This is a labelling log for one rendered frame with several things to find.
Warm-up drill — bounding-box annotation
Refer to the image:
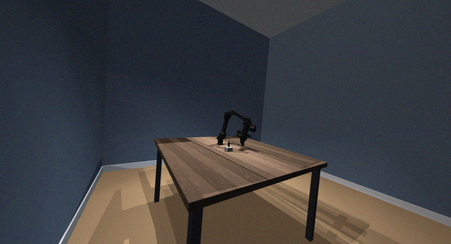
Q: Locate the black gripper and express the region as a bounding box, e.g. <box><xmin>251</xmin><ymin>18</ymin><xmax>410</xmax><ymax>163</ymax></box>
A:
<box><xmin>236</xmin><ymin>129</ymin><xmax>251</xmax><ymax>143</ymax></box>

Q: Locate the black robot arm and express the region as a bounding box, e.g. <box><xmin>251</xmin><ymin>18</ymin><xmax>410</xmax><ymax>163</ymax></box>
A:
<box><xmin>217</xmin><ymin>110</ymin><xmax>256</xmax><ymax>145</ymax></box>

